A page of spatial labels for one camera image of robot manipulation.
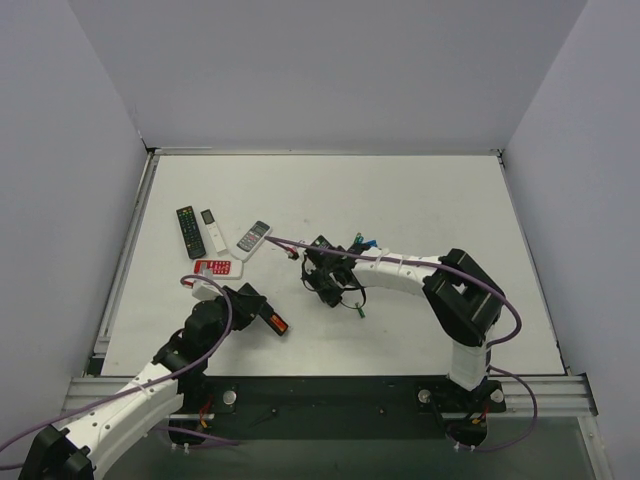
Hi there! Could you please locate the slim white remote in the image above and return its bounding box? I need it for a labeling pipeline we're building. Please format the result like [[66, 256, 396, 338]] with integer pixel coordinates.
[[200, 209, 228, 255]]

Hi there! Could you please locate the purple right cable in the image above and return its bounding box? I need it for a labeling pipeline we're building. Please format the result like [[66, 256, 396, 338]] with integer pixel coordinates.
[[263, 234, 540, 454]]

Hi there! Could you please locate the red and white remote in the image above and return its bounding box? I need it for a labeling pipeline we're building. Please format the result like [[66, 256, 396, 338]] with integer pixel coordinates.
[[193, 259, 244, 280]]

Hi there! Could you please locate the black multi-button remote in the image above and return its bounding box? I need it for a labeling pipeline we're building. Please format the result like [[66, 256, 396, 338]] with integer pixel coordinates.
[[176, 206, 206, 260]]

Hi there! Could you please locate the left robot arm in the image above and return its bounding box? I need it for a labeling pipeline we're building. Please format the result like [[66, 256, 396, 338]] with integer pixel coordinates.
[[19, 284, 267, 479]]

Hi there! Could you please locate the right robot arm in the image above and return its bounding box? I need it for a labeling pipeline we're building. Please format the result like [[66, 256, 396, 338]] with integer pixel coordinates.
[[302, 236, 502, 391]]

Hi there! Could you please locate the slim black remote control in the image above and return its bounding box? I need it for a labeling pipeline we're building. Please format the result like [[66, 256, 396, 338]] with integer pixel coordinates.
[[255, 299, 286, 336]]

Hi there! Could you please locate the grey and white remote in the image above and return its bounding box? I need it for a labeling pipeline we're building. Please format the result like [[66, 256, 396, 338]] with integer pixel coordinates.
[[235, 221, 272, 262]]

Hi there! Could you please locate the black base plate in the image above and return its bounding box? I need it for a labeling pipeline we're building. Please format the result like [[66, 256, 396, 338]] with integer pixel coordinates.
[[162, 375, 506, 445]]

